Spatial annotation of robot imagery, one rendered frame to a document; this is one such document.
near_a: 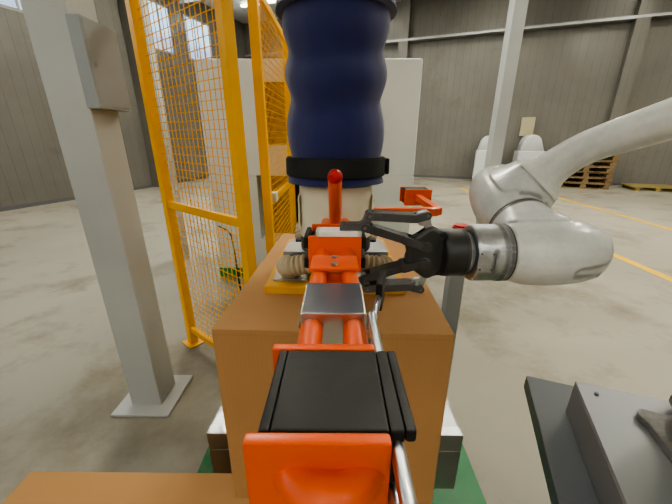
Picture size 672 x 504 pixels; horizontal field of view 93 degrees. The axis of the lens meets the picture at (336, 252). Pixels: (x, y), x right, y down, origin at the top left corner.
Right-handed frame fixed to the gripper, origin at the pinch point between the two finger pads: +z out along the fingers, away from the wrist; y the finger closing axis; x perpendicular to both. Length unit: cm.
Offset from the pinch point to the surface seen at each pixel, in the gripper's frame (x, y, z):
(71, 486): 7, 65, 67
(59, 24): 85, -55, 99
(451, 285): 73, 41, -47
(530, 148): 931, 16, -551
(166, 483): 8, 65, 43
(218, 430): 18, 59, 33
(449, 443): 17, 62, -31
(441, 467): 17, 71, -30
